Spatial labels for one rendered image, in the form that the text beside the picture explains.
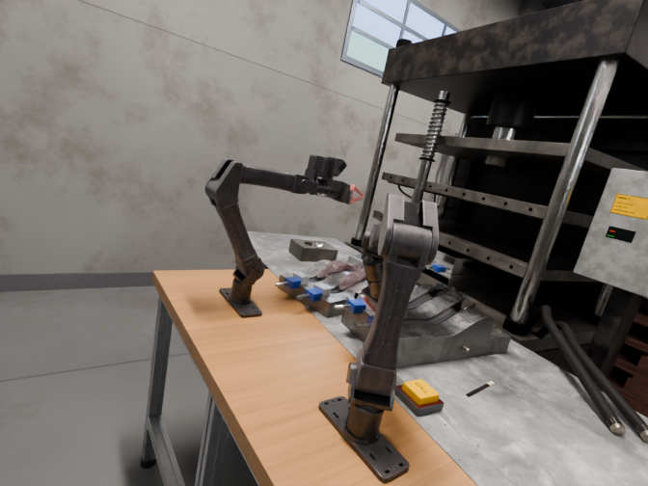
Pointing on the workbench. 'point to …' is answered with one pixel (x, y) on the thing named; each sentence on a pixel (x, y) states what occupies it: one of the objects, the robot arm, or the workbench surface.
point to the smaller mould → (312, 251)
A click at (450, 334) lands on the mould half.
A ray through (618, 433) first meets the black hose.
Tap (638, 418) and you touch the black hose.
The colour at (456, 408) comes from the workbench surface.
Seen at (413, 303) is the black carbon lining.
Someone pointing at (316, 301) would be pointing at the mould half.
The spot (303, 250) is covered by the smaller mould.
